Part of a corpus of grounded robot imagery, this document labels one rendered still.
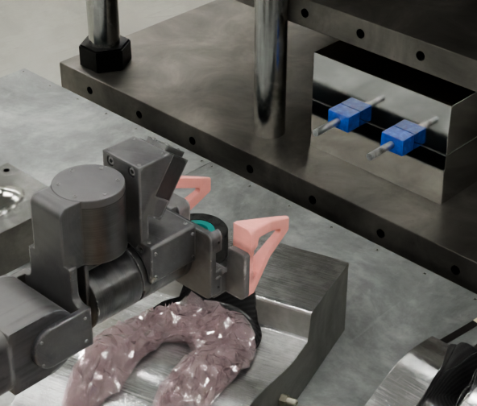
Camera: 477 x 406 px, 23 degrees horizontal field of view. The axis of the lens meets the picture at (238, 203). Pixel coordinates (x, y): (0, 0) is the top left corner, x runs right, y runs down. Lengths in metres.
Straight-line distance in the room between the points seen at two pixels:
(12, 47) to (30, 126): 2.24
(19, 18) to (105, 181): 3.62
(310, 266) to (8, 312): 0.66
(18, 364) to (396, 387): 0.53
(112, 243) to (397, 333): 0.72
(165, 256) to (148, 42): 1.44
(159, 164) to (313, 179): 0.99
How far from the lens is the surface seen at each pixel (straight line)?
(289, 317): 1.42
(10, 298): 0.91
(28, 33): 4.38
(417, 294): 1.63
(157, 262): 0.95
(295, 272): 1.47
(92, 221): 0.90
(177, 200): 1.01
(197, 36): 2.39
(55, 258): 0.91
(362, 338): 1.55
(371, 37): 1.84
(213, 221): 1.50
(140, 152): 0.93
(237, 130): 2.04
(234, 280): 1.00
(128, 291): 0.95
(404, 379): 1.30
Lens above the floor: 1.77
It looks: 32 degrees down
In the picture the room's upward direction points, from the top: straight up
